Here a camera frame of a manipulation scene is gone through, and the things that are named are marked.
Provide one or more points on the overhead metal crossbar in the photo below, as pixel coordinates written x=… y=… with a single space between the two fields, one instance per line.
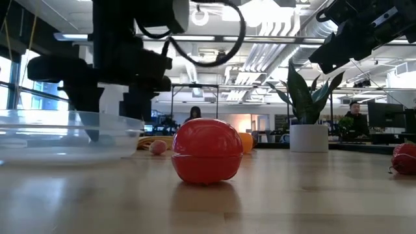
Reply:
x=219 y=38

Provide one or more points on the black aluminium table frame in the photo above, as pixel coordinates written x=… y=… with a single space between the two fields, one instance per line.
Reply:
x=357 y=148

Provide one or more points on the orange toy fruit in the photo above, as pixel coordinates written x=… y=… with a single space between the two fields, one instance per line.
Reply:
x=246 y=143

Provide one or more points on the small pink toy vegetable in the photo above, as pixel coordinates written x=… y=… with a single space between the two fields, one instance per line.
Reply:
x=158 y=147

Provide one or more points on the yellow folded cloth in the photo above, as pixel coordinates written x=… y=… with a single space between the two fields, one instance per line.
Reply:
x=146 y=142

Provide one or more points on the red toy tomato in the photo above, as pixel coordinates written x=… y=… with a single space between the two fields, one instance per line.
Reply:
x=207 y=152

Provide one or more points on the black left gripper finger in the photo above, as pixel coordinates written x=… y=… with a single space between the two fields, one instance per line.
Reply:
x=136 y=107
x=87 y=104

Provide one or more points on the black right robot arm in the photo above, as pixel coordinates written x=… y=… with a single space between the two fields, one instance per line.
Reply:
x=410 y=19

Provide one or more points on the silver ceiling ventilation duct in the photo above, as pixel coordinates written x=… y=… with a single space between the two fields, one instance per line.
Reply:
x=312 y=32

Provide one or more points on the green plant in white pot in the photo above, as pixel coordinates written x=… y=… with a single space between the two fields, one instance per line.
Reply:
x=308 y=138

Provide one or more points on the red toy cherry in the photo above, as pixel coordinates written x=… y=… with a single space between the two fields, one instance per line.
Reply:
x=404 y=165

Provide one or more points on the black background frame stand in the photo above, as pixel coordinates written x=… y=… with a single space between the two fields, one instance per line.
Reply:
x=195 y=85

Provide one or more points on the black ceiling spotlight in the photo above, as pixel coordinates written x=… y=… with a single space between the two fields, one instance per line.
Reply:
x=221 y=54

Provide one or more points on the black computer monitor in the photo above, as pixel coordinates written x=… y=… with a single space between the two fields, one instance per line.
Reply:
x=386 y=115

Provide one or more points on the small background plant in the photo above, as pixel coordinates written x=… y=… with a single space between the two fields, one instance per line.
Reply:
x=345 y=125

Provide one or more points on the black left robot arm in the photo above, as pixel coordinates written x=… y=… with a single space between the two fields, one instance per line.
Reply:
x=113 y=19

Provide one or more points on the clear plastic tupperware container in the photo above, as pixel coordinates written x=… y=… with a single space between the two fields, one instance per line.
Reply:
x=32 y=146

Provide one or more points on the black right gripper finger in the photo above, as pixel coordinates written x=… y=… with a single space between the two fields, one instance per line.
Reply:
x=329 y=70
x=330 y=50

